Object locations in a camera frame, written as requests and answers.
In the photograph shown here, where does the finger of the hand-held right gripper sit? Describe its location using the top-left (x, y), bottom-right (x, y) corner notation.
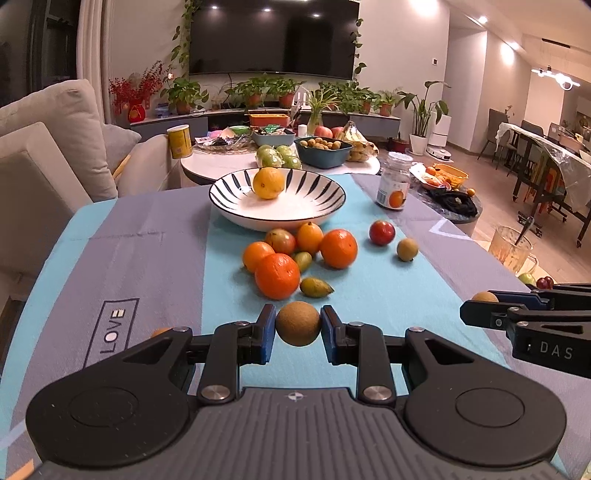
top-left (488, 284), bottom-right (591, 309)
top-left (460, 299), bottom-right (591, 329)

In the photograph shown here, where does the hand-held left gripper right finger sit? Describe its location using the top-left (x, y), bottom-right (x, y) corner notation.
top-left (320, 305), bottom-right (476, 407)

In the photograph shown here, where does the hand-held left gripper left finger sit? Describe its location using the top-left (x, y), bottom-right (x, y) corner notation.
top-left (115, 304), bottom-right (278, 407)

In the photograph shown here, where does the brown round fruit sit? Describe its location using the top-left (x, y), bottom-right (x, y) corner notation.
top-left (396, 237), bottom-right (419, 262)
top-left (275, 301), bottom-right (322, 347)

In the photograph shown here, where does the large orange tangerine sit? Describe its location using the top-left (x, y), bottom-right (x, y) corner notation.
top-left (320, 229), bottom-right (359, 270)
top-left (254, 253), bottom-right (301, 301)

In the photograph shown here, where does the red green apple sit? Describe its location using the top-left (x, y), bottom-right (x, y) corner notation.
top-left (264, 228), bottom-right (297, 256)

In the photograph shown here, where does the small red fruit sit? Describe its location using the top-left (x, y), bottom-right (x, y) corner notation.
top-left (368, 220), bottom-right (397, 246)

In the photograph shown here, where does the striped white ceramic bowl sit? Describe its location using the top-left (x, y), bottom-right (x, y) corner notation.
top-left (209, 167), bottom-right (347, 232)

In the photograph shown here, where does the yellow orange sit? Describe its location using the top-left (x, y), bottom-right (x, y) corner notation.
top-left (252, 167), bottom-right (286, 200)

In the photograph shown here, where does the green oval fruit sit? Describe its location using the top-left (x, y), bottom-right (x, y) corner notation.
top-left (300, 277), bottom-right (335, 298)

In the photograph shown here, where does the metal spoon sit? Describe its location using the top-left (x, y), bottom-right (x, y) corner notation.
top-left (512, 217), bottom-right (536, 245)

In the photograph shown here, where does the dark round side table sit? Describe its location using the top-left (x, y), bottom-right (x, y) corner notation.
top-left (409, 161), bottom-right (484, 225)

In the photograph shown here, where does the black cloth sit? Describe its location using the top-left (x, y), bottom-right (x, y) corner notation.
top-left (422, 188), bottom-right (478, 217)

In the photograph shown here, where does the yellow plastic basket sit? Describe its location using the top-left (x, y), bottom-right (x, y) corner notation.
top-left (424, 164), bottom-right (469, 190)

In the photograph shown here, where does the covered dining table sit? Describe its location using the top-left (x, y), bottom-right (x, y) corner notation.
top-left (499, 122), bottom-right (591, 217)

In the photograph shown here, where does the glass jar with orange label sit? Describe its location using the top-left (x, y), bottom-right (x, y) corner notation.
top-left (375, 151), bottom-right (413, 212)

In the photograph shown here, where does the round white coffee table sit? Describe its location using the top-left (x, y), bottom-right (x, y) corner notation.
top-left (180, 141), bottom-right (382, 186)

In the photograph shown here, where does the tray of green apples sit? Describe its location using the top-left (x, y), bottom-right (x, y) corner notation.
top-left (256, 144), bottom-right (303, 169)

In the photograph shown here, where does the teal bowl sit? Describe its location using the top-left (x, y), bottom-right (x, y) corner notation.
top-left (294, 136), bottom-right (354, 169)

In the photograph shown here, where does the white vacuum dock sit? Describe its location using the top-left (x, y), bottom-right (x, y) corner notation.
top-left (427, 115), bottom-right (452, 155)

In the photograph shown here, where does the pile of longans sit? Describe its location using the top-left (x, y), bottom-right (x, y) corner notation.
top-left (301, 137), bottom-right (345, 151)

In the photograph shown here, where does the bunch of bananas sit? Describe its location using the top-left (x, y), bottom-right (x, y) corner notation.
top-left (339, 121), bottom-right (379, 162)

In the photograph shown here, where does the grey blue rectangular dish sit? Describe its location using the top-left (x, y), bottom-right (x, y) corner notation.
top-left (252, 127), bottom-right (296, 148)

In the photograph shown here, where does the glass plate with snacks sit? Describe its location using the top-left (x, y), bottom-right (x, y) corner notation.
top-left (193, 133), bottom-right (252, 153)

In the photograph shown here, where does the yellow can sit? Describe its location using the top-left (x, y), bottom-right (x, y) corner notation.
top-left (167, 124), bottom-right (192, 160)

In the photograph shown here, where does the tall plant in white pot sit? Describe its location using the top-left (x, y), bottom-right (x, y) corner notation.
top-left (397, 80), bottom-right (451, 155)

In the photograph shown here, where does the orange box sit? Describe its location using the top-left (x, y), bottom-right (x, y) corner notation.
top-left (248, 112), bottom-right (291, 127)

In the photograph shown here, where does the grey tv cabinet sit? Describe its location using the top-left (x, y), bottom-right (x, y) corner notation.
top-left (129, 108), bottom-right (402, 144)

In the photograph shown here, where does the ceiling lamp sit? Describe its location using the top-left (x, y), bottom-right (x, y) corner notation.
top-left (531, 67), bottom-right (581, 92)

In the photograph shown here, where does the spider plant in vase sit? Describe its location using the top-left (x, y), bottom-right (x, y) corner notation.
top-left (302, 88), bottom-right (340, 136)

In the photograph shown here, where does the potted green plant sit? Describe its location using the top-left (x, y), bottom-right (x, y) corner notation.
top-left (376, 90), bottom-right (398, 117)
top-left (268, 76), bottom-right (305, 109)
top-left (339, 85), bottom-right (377, 115)
top-left (226, 76), bottom-right (273, 109)
top-left (161, 78), bottom-right (209, 115)

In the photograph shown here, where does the grey cushion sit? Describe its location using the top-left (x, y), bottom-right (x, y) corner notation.
top-left (102, 122), bottom-right (141, 174)

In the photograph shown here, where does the beige sofa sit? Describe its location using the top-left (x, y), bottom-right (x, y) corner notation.
top-left (0, 79), bottom-right (181, 296)

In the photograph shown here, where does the red flower plant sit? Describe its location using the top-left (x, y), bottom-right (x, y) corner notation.
top-left (109, 62), bottom-right (167, 123)

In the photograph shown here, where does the hanging green vine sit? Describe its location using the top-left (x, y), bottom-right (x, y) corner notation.
top-left (171, 0), bottom-right (195, 77)
top-left (351, 18), bottom-right (368, 86)

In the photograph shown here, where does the beige cushion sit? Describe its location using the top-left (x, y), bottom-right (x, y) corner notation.
top-left (0, 79), bottom-right (118, 201)

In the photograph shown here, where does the black television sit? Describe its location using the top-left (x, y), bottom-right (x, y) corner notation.
top-left (189, 0), bottom-right (361, 80)

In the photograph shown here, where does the beige curtain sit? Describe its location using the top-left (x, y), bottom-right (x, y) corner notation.
top-left (76, 0), bottom-right (121, 125)

